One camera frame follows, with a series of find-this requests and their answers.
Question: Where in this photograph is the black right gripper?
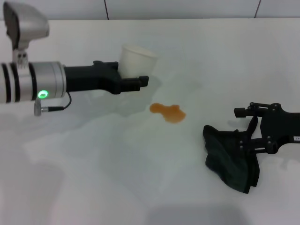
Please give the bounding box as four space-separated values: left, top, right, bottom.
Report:
233 102 300 155

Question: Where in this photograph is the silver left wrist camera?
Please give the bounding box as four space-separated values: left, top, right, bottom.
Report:
2 1 50 69

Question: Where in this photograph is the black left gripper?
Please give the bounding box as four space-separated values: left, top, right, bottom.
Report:
64 60 150 96

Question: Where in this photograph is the white paper cup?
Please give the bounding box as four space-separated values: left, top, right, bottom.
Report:
118 45 158 78

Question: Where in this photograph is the dark blue rag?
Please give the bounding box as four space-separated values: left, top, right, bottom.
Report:
202 116 261 195

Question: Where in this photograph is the brown water stain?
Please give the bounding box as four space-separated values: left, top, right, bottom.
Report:
149 102 187 124

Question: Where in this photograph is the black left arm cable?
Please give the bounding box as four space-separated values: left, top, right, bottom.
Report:
34 92 72 116

